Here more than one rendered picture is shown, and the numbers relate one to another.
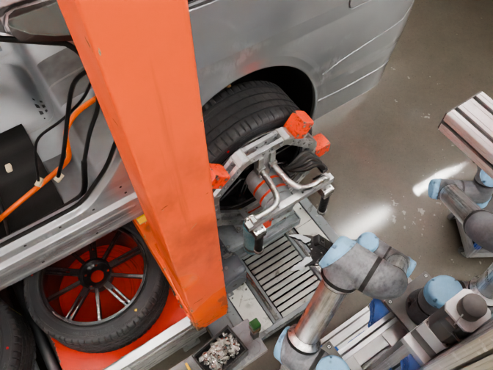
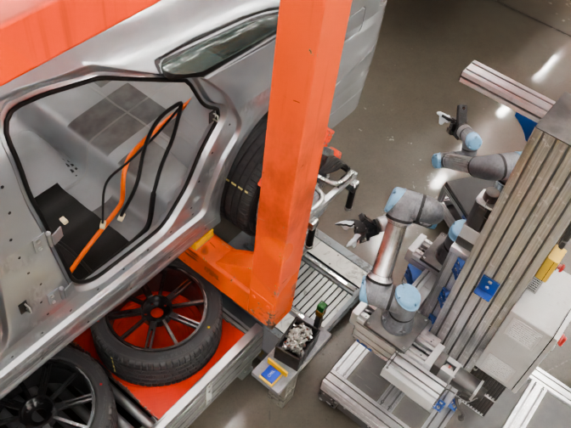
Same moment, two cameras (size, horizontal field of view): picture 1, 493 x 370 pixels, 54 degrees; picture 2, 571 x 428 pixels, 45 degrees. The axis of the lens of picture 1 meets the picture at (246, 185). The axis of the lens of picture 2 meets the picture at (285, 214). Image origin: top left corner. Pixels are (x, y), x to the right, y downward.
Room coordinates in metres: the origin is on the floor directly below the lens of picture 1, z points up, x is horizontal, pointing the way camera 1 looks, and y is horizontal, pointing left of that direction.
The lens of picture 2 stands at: (-1.03, 0.96, 3.46)
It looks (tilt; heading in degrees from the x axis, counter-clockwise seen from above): 50 degrees down; 335
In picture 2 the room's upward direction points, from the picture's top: 9 degrees clockwise
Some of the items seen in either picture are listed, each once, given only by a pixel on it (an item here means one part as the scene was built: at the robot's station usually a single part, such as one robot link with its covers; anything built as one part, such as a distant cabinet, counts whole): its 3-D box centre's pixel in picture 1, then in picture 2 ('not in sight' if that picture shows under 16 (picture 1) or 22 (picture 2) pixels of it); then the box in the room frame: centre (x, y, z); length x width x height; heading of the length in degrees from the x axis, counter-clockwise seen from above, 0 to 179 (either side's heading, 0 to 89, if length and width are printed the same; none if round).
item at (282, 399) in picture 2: not in sight; (284, 379); (0.40, 0.16, 0.21); 0.10 x 0.10 x 0.42; 33
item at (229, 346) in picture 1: (220, 354); (296, 343); (0.43, 0.12, 0.51); 0.20 x 0.14 x 0.13; 131
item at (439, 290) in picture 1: (442, 295); (461, 235); (0.53, -0.70, 0.98); 0.13 x 0.12 x 0.14; 85
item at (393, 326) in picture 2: not in sight; (399, 315); (0.26, -0.27, 0.87); 0.15 x 0.15 x 0.10
